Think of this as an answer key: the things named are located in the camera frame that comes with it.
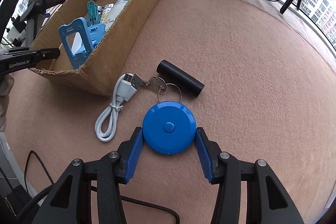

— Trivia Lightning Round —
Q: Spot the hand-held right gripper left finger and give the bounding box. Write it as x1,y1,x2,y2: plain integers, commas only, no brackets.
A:
31,126,144,224

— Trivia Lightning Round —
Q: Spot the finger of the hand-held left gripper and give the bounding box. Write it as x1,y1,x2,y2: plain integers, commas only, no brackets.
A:
28,48,61,61

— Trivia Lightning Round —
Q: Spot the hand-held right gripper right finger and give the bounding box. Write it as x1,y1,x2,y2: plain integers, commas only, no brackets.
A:
196,127,305,224

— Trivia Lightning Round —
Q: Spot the blue folding phone stand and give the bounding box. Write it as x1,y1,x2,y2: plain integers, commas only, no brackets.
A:
58,17,106,70

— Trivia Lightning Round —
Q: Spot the round blue tape measure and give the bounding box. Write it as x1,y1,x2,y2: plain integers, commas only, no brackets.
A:
142,101,196,155

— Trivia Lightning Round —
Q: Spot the teal plastic clip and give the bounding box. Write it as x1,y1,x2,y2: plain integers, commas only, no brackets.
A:
86,0,101,26

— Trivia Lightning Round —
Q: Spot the white sunscreen bottle blue cap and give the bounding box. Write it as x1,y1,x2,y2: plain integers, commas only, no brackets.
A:
101,0,139,33

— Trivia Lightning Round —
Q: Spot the cardboard box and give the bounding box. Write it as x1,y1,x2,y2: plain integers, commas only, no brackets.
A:
29,0,166,97

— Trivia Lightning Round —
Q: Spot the person's left hand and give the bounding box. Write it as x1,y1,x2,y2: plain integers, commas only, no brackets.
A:
0,74,14,98

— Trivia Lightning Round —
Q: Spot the black exercise machine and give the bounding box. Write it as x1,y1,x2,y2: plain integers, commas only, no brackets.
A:
0,0,69,47

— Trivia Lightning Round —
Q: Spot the black cylinder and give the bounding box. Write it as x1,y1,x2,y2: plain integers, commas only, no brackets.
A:
156,59,205,97

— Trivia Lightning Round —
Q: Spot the white USB cable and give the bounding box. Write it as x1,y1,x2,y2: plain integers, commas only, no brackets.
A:
94,72,144,143

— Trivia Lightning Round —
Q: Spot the metal key ring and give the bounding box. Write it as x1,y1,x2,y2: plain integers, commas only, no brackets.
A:
157,83,182,103

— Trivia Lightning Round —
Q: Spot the black floor cable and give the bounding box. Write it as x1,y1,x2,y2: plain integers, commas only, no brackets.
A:
26,151,180,224

